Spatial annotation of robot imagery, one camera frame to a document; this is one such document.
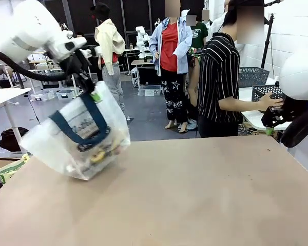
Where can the white side table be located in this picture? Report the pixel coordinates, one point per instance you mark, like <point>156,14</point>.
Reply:
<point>5,96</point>

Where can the person's right forearm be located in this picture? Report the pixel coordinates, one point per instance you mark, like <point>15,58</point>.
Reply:
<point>238,104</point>

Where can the mannequin in cream hoodie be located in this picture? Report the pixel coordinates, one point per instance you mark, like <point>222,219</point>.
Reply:
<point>109,38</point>

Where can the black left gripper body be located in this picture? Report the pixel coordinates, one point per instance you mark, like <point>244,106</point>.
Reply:
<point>75,65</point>

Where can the cardboard box with green print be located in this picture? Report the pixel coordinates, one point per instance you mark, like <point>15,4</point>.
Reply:
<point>11,170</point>

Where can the person's left forearm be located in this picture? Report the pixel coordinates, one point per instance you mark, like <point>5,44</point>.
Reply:
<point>193,89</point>

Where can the person's right hand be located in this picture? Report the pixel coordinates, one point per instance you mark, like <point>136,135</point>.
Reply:
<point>268,103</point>

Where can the person in striped shirt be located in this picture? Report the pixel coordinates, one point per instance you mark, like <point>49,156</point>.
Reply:
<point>215,77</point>

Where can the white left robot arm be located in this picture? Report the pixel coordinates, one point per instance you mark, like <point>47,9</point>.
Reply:
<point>28,23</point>

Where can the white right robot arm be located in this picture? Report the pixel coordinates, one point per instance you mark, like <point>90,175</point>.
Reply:
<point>300,77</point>

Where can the black tripod stand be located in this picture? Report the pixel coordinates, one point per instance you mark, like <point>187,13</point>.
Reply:
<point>268,38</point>

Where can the black bag on floor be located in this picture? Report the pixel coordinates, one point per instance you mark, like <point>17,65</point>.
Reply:
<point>12,138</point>

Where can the grey plastic shopping basket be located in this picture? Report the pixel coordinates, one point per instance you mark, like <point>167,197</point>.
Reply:
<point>263,92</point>
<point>254,77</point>

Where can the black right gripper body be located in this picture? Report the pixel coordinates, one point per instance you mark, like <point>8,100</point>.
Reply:
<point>279,112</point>

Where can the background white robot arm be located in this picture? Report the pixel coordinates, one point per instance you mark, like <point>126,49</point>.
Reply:
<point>141,41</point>

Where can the yellow packaged item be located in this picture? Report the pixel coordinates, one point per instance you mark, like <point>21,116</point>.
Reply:
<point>98,156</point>

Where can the mannequin in red shirt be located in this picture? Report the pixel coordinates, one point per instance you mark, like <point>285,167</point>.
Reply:
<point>169,46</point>

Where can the person in green shirt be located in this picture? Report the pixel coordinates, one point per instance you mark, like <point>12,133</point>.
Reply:
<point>199,32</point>

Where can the white table with baskets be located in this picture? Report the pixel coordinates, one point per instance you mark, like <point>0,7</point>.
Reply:
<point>251,115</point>

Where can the black computer case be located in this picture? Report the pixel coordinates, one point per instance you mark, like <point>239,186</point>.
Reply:
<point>148,76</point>

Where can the clear plastic storage bin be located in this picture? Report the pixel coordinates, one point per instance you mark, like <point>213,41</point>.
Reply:
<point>65,94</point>
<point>149,91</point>
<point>42,95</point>

